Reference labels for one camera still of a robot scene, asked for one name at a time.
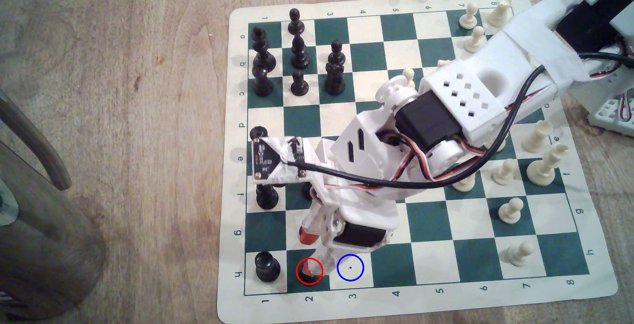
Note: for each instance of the black chess rook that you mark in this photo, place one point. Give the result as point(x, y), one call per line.
point(267, 267)
point(335, 80)

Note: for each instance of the black chess bishop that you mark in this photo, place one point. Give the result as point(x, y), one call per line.
point(267, 197)
point(299, 54)

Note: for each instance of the black chess knight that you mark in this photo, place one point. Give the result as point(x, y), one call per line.
point(262, 83)

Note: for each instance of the black camera circuit board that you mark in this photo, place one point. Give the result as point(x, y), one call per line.
point(265, 160)

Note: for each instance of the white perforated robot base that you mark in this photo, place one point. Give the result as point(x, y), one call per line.
point(611, 118)

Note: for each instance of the white chess rook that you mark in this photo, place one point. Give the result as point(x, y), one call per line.
point(499, 11)
point(537, 138)

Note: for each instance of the white chess bishop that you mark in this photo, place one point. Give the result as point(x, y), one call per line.
point(498, 143)

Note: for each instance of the black chess pawn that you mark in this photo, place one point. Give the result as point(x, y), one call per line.
point(299, 85)
point(306, 192)
point(295, 23)
point(303, 277)
point(337, 54)

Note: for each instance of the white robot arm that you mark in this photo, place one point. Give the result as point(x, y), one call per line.
point(495, 56)

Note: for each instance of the white chess king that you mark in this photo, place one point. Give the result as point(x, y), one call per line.
point(545, 167)

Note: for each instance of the white chess pawn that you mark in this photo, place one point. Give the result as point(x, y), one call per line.
point(468, 17)
point(511, 212)
point(408, 74)
point(520, 255)
point(504, 173)
point(474, 40)

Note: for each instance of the white chess knight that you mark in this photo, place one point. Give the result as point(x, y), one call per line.
point(465, 185)

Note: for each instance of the green and white chess mat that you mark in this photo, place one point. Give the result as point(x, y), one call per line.
point(436, 225)

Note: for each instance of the black chess king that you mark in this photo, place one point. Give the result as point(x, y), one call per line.
point(258, 132)

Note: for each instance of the curved grey metal bar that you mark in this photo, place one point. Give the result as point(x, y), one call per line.
point(39, 145)

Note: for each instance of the black rook top left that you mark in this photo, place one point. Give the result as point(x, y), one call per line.
point(262, 54)

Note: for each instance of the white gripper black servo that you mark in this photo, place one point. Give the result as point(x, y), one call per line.
point(358, 234)

